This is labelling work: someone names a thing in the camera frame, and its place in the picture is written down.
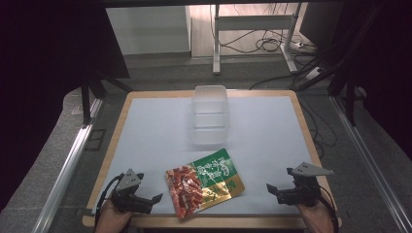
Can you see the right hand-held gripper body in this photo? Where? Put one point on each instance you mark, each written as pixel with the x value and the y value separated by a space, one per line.
pixel 302 189

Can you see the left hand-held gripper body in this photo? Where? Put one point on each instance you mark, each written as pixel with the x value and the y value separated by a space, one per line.
pixel 129 195

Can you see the person's left hand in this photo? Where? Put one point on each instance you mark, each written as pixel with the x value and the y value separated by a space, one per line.
pixel 111 220

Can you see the person's right hand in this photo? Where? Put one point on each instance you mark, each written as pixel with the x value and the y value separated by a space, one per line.
pixel 316 216

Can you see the red and green snack packet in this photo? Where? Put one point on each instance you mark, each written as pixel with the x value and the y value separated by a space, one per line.
pixel 204 183

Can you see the clear plastic container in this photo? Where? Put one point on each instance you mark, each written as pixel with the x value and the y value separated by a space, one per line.
pixel 210 115

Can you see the black tripod stand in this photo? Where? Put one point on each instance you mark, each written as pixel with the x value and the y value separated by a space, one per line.
pixel 86 100
pixel 350 97

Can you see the white power strip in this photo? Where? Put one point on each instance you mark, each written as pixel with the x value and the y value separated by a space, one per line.
pixel 313 73

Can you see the dark curtain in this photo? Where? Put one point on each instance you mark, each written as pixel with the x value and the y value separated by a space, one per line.
pixel 388 64
pixel 42 64

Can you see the white cabinet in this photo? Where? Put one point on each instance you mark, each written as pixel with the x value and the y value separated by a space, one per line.
pixel 149 29

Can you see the aluminium rail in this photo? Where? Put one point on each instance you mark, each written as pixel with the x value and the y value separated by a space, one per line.
pixel 64 174
pixel 369 161

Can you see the white desk frame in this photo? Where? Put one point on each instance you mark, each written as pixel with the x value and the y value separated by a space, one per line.
pixel 252 23

